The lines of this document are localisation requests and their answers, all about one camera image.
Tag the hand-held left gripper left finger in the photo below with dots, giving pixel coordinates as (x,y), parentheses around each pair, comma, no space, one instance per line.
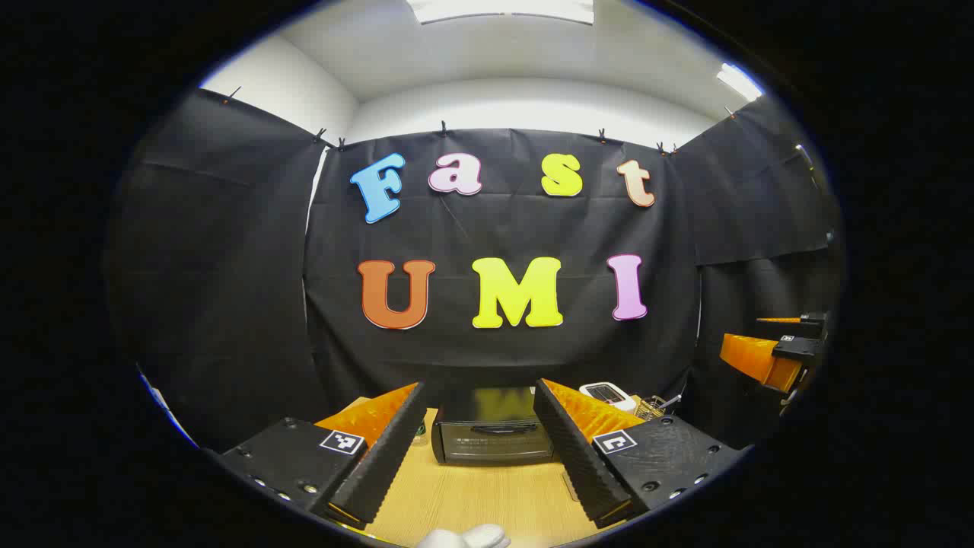
(384,457)

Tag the row of black cloth clips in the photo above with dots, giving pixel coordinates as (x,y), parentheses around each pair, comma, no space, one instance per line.
(443,129)

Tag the metal spoon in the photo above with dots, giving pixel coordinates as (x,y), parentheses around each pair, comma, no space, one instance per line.
(671,400)

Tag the white toaster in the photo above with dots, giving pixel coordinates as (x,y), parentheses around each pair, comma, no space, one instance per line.
(606,394)

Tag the ceiling light panel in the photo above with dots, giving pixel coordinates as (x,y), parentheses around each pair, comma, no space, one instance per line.
(502,9)
(738,82)

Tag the black electric oven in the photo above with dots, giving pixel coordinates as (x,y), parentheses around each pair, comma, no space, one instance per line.
(491,445)

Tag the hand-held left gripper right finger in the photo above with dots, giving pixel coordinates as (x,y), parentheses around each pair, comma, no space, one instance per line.
(574,457)

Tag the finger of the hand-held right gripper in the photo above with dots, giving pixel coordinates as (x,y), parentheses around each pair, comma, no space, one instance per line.
(761,361)
(813,323)

